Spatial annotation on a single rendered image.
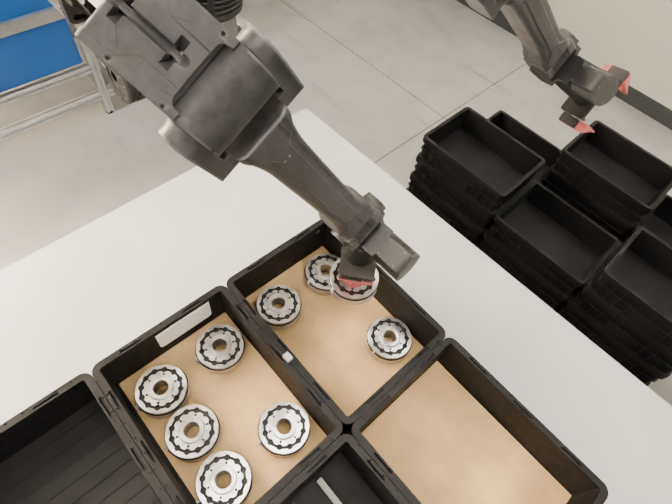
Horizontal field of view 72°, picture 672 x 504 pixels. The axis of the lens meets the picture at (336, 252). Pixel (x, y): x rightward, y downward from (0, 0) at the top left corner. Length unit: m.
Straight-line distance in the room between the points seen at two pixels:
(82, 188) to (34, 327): 1.30
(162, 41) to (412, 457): 0.88
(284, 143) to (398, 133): 2.38
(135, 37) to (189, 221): 1.07
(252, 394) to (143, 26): 0.79
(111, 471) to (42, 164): 1.94
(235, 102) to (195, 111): 0.03
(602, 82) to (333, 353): 0.75
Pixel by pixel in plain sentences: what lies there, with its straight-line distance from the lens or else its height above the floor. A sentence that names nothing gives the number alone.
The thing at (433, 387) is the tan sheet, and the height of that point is 0.83.
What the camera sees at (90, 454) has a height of 0.83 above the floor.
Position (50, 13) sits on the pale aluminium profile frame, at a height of 0.60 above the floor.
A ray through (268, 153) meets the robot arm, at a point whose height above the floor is 1.53.
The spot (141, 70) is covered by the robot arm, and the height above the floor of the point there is 1.61.
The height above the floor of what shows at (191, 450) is 0.86.
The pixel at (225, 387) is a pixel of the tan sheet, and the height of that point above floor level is 0.83.
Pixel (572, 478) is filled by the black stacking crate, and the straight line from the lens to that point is 1.11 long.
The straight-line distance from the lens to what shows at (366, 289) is 0.95.
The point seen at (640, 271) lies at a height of 0.49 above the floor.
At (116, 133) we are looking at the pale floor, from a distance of 2.79.
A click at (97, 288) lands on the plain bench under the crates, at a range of 1.37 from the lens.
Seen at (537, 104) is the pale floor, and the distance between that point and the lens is 3.38.
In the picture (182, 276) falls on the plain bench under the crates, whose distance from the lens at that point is 1.33.
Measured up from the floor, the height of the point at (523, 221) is 0.38.
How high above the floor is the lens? 1.83
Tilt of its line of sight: 56 degrees down
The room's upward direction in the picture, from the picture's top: 11 degrees clockwise
